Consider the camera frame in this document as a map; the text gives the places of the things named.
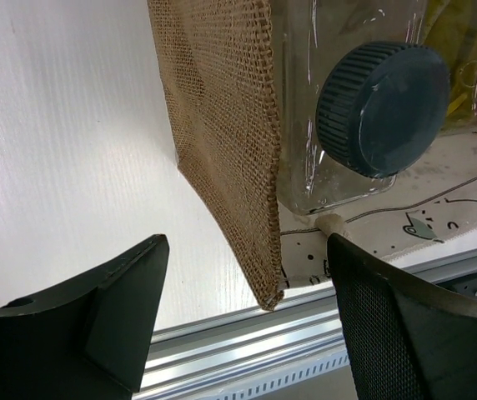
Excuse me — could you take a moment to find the yellow bottle red cap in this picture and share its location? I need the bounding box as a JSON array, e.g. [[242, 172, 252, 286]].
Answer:
[[421, 0, 477, 134]]

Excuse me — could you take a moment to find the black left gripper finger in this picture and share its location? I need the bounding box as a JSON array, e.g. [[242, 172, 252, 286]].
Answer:
[[0, 234, 169, 399]]

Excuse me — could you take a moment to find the aluminium rail frame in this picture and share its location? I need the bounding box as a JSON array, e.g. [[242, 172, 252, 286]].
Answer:
[[138, 249, 477, 399]]

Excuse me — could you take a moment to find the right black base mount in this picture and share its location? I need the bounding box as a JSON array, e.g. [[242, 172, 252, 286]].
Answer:
[[436, 272, 477, 299]]

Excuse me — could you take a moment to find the clear bottle grey cap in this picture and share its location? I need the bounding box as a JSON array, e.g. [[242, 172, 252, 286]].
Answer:
[[274, 0, 452, 218]]

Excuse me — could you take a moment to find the burlap canvas tote bag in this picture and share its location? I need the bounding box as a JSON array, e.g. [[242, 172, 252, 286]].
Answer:
[[148, 1, 477, 310]]

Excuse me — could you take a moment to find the slotted grey cable duct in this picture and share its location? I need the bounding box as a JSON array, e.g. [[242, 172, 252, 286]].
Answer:
[[205, 348, 349, 399]]

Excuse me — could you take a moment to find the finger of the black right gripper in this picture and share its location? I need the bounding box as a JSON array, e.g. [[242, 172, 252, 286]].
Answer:
[[327, 234, 477, 399]]

